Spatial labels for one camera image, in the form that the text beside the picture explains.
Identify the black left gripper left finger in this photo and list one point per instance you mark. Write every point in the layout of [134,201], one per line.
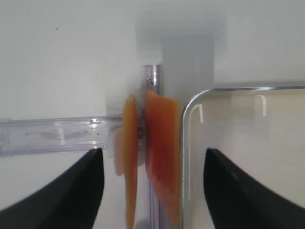
[71,201]

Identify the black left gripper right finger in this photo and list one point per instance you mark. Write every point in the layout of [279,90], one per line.
[237,201]

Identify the orange cheese slice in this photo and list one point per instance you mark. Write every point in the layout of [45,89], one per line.
[130,157]
[163,159]

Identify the white rectangular serving tray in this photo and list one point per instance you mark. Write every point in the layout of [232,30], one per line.
[261,130]

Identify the clear acrylic rack left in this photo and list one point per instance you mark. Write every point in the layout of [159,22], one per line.
[35,152]

